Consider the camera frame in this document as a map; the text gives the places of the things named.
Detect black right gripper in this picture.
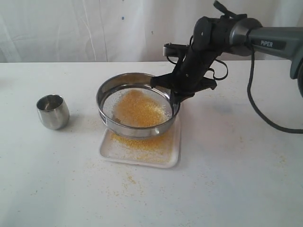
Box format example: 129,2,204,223
150,46,217,104

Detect yellow and white grain mix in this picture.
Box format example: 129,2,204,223
113,90,167,128

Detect round steel mesh sieve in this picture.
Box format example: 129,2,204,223
96,72,180,139

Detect stainless steel cup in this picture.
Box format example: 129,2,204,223
36,94,70,130

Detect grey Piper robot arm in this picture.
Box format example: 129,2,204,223
150,16,303,103

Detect white square plastic tray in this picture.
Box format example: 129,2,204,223
99,117,181,169

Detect white backdrop curtain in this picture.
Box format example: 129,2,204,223
0,0,303,63

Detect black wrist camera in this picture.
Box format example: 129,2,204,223
163,43,189,58

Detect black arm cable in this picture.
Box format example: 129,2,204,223
247,44,303,134

